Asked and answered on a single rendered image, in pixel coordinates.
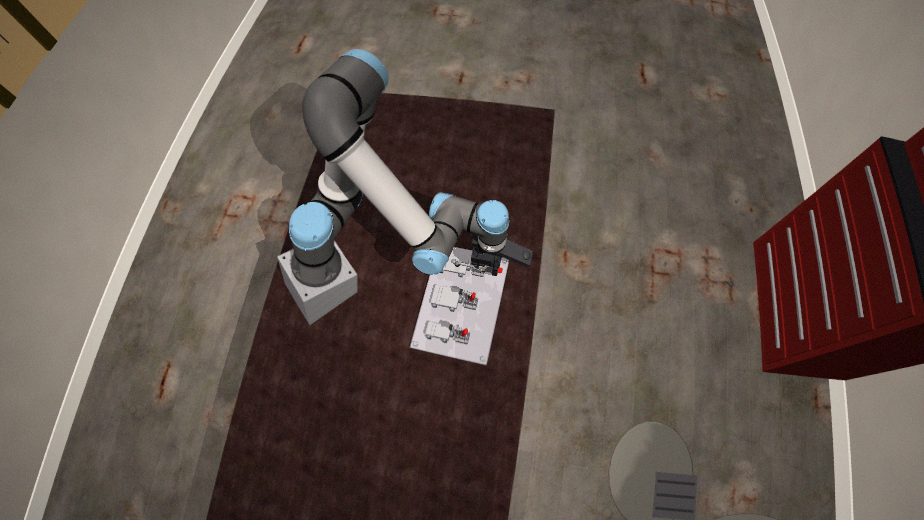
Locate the toggle clamp with red handle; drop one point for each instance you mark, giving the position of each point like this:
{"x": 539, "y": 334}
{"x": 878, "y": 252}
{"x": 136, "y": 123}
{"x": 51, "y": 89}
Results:
{"x": 469, "y": 302}
{"x": 463, "y": 339}
{"x": 475, "y": 270}

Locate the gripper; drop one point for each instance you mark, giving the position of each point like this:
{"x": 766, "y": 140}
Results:
{"x": 481, "y": 257}

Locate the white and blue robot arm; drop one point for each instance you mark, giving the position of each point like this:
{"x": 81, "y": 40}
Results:
{"x": 330, "y": 112}

